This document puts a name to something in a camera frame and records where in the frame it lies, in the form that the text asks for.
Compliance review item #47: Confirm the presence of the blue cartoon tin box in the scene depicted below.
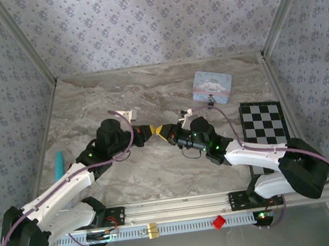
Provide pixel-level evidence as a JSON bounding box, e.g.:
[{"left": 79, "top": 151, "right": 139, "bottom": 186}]
[{"left": 190, "top": 66, "right": 237, "bottom": 109}]

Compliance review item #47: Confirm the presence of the teal cylinder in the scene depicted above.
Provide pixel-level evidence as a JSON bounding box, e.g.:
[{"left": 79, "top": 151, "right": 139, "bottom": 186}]
[{"left": 52, "top": 150, "right": 67, "bottom": 182}]

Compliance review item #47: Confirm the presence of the black grey chessboard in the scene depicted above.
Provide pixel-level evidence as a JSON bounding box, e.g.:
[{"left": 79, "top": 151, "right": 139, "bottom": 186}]
[{"left": 237, "top": 98, "right": 296, "bottom": 178}]

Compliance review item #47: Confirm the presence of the beige clip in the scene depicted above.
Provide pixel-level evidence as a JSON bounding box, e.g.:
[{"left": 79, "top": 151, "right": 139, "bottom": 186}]
[{"left": 146, "top": 222, "right": 160, "bottom": 239}]

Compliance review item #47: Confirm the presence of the red toy brick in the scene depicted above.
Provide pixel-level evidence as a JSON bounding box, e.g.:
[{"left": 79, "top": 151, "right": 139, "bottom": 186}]
[{"left": 211, "top": 214, "right": 228, "bottom": 231}]

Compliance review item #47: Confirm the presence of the left circuit board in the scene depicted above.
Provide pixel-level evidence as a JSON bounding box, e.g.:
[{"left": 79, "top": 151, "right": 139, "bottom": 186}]
[{"left": 86, "top": 229, "right": 122, "bottom": 246}]

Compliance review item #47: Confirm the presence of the circuit board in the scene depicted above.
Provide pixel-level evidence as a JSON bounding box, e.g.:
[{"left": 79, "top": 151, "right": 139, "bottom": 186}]
[
  {"left": 252, "top": 208, "right": 277, "bottom": 229},
  {"left": 86, "top": 229, "right": 122, "bottom": 246}
]

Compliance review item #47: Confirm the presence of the right circuit board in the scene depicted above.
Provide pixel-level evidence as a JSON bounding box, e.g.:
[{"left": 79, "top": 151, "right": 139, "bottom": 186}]
[{"left": 252, "top": 208, "right": 277, "bottom": 229}]

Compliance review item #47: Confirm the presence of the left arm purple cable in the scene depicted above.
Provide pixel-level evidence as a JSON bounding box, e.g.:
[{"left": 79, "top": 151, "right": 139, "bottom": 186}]
[{"left": 0, "top": 107, "right": 149, "bottom": 246}]

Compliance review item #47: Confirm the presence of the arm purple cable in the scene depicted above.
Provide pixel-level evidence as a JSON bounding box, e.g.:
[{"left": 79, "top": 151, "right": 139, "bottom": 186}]
[
  {"left": 0, "top": 107, "right": 149, "bottom": 246},
  {"left": 191, "top": 90, "right": 329, "bottom": 237}
]

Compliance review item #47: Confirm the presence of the left gripper thin black cable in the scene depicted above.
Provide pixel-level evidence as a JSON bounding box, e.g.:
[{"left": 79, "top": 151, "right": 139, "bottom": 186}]
[{"left": 111, "top": 151, "right": 133, "bottom": 163}]

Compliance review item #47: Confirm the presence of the gripper thin black cable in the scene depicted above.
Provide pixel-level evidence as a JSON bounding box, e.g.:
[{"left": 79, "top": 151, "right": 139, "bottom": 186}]
[
  {"left": 180, "top": 144, "right": 205, "bottom": 161},
  {"left": 111, "top": 151, "right": 133, "bottom": 163}
]

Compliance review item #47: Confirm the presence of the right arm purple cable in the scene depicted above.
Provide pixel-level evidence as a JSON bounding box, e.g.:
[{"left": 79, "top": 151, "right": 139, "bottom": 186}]
[{"left": 191, "top": 90, "right": 329, "bottom": 237}]

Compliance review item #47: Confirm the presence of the right gripper thin black cable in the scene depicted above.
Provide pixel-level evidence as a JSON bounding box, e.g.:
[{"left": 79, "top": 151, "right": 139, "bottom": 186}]
[{"left": 180, "top": 144, "right": 205, "bottom": 161}]

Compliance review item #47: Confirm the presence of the aluminium side rail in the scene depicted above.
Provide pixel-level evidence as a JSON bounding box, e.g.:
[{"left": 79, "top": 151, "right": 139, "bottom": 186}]
[
  {"left": 14, "top": 79, "right": 73, "bottom": 206},
  {"left": 259, "top": 48, "right": 306, "bottom": 147}
]

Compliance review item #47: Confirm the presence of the aluminium front rail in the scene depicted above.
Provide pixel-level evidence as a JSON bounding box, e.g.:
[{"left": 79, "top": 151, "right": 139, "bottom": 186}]
[{"left": 70, "top": 178, "right": 329, "bottom": 234}]

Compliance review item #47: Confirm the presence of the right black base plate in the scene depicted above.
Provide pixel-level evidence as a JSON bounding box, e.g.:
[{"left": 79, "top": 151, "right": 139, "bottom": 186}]
[{"left": 228, "top": 185, "right": 284, "bottom": 211}]

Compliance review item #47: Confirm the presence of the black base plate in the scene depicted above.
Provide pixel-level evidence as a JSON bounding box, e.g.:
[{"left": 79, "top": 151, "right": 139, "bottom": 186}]
[
  {"left": 95, "top": 205, "right": 127, "bottom": 229},
  {"left": 228, "top": 185, "right": 284, "bottom": 211}
]

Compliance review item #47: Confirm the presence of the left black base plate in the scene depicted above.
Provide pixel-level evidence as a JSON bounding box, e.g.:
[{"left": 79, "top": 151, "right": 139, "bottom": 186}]
[{"left": 95, "top": 205, "right": 127, "bottom": 229}]

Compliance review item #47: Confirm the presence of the grey slotted cable duct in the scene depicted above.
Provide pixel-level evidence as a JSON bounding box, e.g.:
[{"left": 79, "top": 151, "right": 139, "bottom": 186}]
[{"left": 51, "top": 210, "right": 256, "bottom": 246}]

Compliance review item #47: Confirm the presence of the aluminium frame post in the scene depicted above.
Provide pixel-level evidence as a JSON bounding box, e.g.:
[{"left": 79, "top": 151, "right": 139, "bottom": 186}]
[
  {"left": 0, "top": 0, "right": 58, "bottom": 91},
  {"left": 254, "top": 0, "right": 322, "bottom": 58}
]

